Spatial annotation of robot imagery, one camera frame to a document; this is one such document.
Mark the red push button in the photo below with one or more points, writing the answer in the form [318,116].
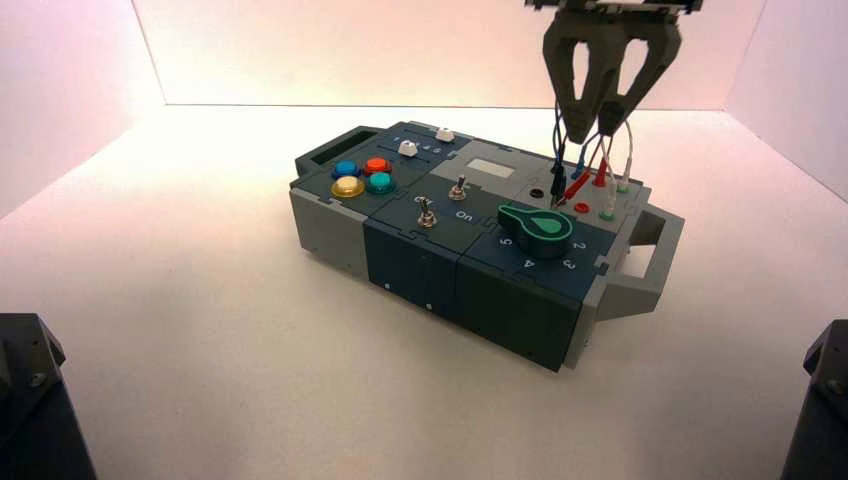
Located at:
[378,166]

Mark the blue grey control box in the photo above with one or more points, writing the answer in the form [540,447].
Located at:
[510,311]

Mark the green rotary knob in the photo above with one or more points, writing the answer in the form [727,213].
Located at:
[543,228]

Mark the metal toggle switch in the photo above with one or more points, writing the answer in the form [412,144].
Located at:
[457,189]
[426,215]

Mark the white slider knob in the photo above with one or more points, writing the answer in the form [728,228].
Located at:
[408,148]
[445,134]

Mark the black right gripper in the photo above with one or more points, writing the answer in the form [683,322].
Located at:
[616,5]

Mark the teal push button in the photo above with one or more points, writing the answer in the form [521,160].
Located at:
[381,182]

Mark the blue push button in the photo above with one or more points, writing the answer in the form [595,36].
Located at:
[346,169]

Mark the yellow push button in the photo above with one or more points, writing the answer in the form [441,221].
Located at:
[348,187]

